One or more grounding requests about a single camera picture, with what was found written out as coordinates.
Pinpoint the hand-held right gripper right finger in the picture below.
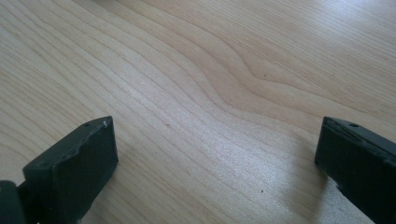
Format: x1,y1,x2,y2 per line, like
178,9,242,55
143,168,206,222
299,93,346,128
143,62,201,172
314,116,396,224

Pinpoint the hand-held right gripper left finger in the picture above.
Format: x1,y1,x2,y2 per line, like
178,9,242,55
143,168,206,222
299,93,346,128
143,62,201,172
18,116,120,224

